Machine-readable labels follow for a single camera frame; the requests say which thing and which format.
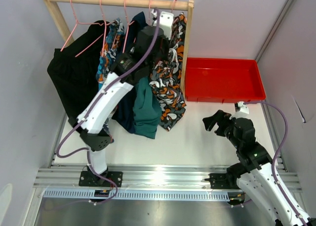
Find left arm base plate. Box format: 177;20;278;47
79;171;123;187

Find red plastic tray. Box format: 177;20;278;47
185;57;266;103

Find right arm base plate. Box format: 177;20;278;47
204;173;239;189

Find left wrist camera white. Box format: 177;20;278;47
159;11;174;40

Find slotted cable duct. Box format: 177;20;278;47
43;188;230;202

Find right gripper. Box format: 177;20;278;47
202;110;241;149

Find navy blue shorts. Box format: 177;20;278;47
113;12;148;134

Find aluminium rail frame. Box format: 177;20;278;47
34;102;291;226

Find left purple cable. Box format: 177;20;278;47
55;7;160;159

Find blue orange patterned shorts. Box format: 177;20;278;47
95;18;126;143

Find orange grey camouflage shorts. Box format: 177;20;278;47
149;12;187;131

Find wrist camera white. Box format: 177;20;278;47
159;11;174;40
235;101;249;115

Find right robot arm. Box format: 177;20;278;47
202;110;316;226

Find black shorts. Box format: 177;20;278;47
47;20;104;118

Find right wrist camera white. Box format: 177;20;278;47
235;101;249;115

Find wooden clothes rack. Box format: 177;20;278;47
43;0;195;90

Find teal green shorts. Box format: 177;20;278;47
133;77;161;139

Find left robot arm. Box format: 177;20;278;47
71;25;169;186

